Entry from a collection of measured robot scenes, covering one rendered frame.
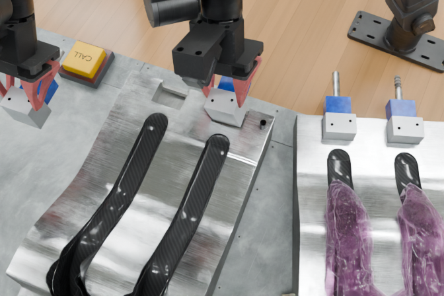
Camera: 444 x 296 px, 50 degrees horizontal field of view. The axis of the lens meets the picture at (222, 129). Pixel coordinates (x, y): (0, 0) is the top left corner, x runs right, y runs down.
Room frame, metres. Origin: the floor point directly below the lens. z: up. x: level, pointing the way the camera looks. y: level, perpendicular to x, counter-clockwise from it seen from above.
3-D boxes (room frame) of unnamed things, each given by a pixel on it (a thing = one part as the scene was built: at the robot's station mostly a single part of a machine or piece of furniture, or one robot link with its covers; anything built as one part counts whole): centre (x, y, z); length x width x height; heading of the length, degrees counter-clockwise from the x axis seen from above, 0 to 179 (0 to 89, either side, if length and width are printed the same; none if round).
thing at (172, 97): (0.40, 0.08, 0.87); 0.05 x 0.05 x 0.04; 66
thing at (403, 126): (0.37, -0.31, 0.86); 0.13 x 0.05 x 0.05; 174
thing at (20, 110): (0.40, 0.28, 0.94); 0.13 x 0.05 x 0.05; 156
